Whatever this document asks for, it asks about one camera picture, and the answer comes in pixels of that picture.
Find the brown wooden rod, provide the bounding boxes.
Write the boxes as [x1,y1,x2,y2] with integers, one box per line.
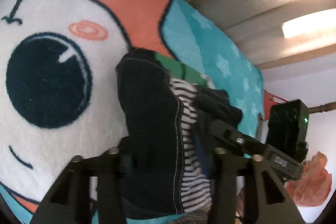
[308,102,336,114]

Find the orange plastic bag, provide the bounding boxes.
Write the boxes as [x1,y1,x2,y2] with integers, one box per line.
[286,151,333,208]

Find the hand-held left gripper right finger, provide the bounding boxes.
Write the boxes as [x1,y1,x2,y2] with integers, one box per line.
[207,148,306,224]

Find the black pants with striped lining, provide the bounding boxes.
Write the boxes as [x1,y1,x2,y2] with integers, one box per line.
[115,48,243,220]

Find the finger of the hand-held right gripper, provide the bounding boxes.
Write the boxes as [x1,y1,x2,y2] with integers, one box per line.
[201,119,267,159]

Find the orange red cloth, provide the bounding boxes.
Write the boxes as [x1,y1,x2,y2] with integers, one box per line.
[263,90,288,121]

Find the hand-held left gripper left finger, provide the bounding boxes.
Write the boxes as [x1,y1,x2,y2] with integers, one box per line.
[30,137,133,224]

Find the turquoise cartoon face blanket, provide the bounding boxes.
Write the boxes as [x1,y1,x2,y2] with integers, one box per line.
[0,0,264,224]

